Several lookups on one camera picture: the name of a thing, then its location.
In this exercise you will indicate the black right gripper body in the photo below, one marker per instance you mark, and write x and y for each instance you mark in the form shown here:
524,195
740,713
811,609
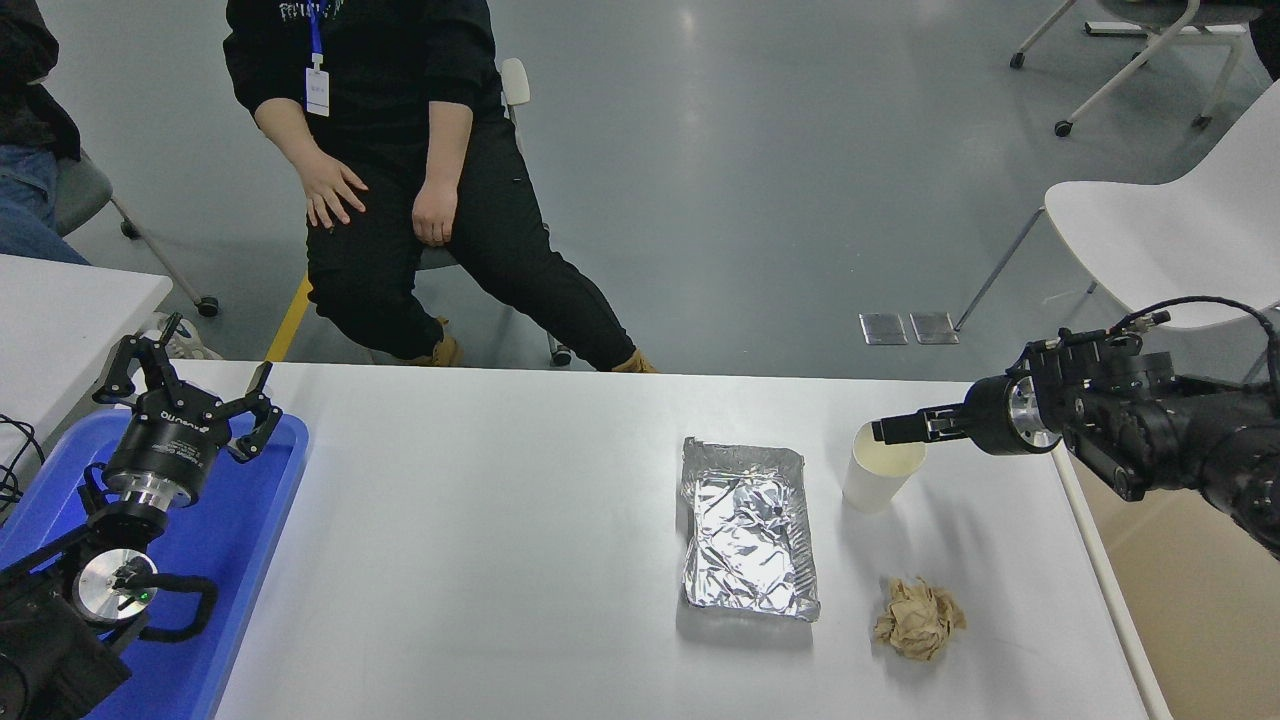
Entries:
990,415

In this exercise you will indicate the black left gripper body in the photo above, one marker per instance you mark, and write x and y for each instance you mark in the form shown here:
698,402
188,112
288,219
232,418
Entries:
170,440

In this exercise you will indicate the white paper cup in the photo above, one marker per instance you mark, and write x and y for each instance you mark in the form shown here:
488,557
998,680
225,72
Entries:
875,480

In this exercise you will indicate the silver foil tray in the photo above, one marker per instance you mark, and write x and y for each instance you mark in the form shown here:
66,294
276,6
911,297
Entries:
750,530

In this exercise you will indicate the tan paper ball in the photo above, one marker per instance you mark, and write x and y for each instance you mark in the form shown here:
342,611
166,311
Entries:
920,620

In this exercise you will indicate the person's right hand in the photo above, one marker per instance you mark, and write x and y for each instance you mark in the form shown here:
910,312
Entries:
330,190

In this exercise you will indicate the person's left hand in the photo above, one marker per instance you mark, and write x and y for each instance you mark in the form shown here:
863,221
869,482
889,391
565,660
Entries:
435,212

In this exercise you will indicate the white shoe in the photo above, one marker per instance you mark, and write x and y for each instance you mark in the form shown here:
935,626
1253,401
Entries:
185,345

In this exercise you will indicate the metal floor plate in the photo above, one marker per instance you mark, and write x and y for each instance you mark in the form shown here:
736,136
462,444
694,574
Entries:
883,329
934,328

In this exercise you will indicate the white side table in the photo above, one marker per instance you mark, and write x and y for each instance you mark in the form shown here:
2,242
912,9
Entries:
60,320

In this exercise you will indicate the blue plastic tray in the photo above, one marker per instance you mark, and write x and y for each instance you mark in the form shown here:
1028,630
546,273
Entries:
240,540

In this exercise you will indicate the grey wheeled chair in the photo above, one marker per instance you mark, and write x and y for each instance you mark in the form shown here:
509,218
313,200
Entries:
80,190

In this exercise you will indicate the white shell chair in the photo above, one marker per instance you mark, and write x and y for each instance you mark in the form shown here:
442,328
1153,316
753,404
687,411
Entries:
1170,250

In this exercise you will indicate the seated person with badge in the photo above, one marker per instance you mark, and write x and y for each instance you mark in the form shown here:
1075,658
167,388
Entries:
400,180

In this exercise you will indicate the person cut by edge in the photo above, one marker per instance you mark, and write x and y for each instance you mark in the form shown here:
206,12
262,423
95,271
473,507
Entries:
25,120

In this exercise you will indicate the large pale plastic bin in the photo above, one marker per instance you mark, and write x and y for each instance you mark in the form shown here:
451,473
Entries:
1180,620

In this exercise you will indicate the wheeled white frame chair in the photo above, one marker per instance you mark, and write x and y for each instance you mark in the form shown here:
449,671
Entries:
1150,40

